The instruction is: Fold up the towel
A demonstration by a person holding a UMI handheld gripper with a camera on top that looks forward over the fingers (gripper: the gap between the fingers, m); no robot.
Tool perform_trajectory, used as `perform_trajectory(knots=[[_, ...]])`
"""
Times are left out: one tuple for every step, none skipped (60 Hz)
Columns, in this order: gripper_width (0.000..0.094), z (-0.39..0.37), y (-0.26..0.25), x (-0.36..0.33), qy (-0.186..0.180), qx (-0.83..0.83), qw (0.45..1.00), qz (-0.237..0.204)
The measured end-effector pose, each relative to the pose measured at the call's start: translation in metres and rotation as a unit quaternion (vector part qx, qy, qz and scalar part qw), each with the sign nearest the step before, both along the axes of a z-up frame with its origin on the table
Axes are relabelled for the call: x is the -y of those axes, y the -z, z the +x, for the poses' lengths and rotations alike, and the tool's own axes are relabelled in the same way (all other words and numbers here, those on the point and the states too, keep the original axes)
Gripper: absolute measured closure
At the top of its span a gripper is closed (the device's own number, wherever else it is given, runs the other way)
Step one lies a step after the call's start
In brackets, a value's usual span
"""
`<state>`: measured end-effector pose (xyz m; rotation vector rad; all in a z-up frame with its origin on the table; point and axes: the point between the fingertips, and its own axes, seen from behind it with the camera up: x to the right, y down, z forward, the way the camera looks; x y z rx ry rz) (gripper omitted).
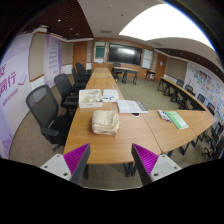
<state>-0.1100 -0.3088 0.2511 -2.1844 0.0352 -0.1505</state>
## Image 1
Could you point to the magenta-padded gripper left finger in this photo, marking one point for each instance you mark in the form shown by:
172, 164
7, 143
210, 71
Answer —
76, 160

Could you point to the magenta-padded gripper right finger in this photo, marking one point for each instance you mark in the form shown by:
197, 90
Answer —
146, 161

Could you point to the cream zigzag patterned towel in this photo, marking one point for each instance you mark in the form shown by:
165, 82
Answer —
105, 122

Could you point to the bundle of pens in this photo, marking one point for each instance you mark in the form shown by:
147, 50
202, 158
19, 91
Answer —
164, 115

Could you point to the green booklet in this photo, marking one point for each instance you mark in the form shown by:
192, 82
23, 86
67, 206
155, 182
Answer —
177, 120

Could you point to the white book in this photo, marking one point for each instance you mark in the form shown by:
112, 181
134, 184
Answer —
130, 106

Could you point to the white open cardboard box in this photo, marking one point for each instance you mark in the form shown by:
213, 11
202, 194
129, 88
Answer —
89, 104

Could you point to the black mesh office chair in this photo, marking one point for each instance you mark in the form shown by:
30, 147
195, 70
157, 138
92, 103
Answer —
76, 76
63, 86
41, 106
81, 69

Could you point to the small white blue packet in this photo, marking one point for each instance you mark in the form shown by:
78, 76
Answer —
108, 99

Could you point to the white printed paper sheet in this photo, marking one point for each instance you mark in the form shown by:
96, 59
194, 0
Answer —
110, 92

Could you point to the long wooden side table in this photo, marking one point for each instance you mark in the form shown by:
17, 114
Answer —
180, 91

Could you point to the group of black chairs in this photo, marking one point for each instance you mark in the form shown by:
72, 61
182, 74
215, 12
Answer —
190, 89

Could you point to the small wooden side table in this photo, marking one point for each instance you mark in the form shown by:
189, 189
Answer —
150, 71

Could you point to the wooden desk with black legs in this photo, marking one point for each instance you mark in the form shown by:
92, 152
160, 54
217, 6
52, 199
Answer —
126, 69

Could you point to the wooden door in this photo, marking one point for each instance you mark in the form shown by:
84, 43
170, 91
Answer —
161, 66
80, 55

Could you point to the black chair behind desk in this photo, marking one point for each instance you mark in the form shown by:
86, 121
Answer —
116, 64

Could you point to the bright ceiling light panel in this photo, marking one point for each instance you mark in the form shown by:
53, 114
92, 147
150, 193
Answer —
166, 25

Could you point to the large purple white wall print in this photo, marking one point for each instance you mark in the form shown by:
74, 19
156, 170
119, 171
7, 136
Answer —
13, 86

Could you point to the colourful wall posters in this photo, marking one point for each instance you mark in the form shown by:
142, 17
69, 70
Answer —
205, 83

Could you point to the purple wall banner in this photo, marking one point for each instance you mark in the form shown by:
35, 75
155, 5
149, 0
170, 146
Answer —
53, 56

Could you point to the large black wall screen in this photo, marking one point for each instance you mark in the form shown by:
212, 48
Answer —
125, 54

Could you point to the green white wall board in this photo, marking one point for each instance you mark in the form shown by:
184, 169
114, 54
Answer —
100, 52

